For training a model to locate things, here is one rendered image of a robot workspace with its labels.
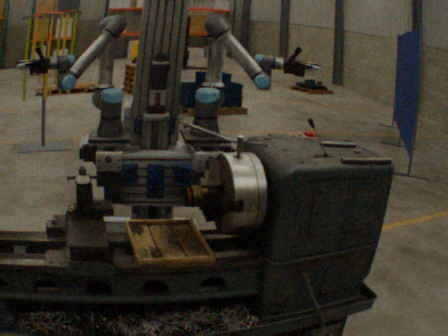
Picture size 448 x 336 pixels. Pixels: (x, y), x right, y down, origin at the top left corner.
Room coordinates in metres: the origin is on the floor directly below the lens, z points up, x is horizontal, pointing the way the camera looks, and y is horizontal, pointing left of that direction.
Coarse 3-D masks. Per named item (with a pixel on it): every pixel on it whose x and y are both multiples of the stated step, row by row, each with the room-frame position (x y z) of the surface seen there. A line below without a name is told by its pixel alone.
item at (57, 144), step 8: (24, 16) 5.64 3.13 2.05; (32, 16) 5.70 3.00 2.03; (40, 16) 5.75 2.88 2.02; (48, 16) 5.80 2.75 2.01; (48, 32) 5.80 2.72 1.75; (24, 144) 5.81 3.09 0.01; (32, 144) 5.84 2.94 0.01; (40, 144) 5.87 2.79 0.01; (48, 144) 5.90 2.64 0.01; (56, 144) 5.92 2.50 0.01; (64, 144) 5.95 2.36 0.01; (24, 152) 5.44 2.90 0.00
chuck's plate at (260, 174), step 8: (248, 152) 1.78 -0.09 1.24; (256, 160) 1.70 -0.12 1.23; (256, 168) 1.66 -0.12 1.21; (256, 176) 1.64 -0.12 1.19; (264, 176) 1.65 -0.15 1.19; (264, 184) 1.63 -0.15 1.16; (264, 192) 1.62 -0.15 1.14; (264, 200) 1.61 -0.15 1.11; (264, 208) 1.61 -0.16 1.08; (264, 216) 1.61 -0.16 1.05; (256, 224) 1.62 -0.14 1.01; (248, 232) 1.66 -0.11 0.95
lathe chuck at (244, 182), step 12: (228, 156) 1.70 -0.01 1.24; (228, 168) 1.66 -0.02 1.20; (240, 168) 1.65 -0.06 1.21; (252, 168) 1.66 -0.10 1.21; (228, 180) 1.65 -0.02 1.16; (240, 180) 1.61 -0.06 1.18; (252, 180) 1.62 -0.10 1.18; (228, 192) 1.64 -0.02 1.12; (240, 192) 1.59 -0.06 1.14; (252, 192) 1.60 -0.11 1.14; (252, 204) 1.59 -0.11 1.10; (216, 216) 1.74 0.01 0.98; (228, 216) 1.62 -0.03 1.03; (240, 216) 1.58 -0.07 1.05; (252, 216) 1.59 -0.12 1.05; (216, 228) 1.73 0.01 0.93; (228, 228) 1.61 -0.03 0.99; (240, 228) 1.60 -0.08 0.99
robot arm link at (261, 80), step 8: (216, 16) 2.35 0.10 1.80; (208, 24) 2.32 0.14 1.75; (216, 24) 2.30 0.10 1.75; (224, 24) 2.31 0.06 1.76; (208, 32) 2.33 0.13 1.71; (216, 32) 2.28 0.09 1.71; (224, 32) 2.28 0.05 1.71; (216, 40) 2.31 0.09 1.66; (224, 40) 2.29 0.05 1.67; (232, 40) 2.29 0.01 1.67; (232, 48) 2.28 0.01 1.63; (240, 48) 2.29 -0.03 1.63; (232, 56) 2.30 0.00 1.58; (240, 56) 2.28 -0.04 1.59; (248, 56) 2.29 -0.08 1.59; (240, 64) 2.29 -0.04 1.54; (248, 64) 2.27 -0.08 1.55; (256, 64) 2.29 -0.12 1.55; (248, 72) 2.28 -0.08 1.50; (256, 72) 2.27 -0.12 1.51; (256, 80) 2.25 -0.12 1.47; (264, 80) 2.24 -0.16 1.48; (264, 88) 2.24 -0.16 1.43
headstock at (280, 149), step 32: (288, 160) 1.66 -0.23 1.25; (320, 160) 1.69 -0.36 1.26; (288, 192) 1.57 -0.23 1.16; (320, 192) 1.62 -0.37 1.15; (352, 192) 1.68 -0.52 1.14; (384, 192) 1.76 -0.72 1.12; (288, 224) 1.58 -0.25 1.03; (320, 224) 1.63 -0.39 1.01; (352, 224) 1.70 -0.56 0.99; (288, 256) 1.58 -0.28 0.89
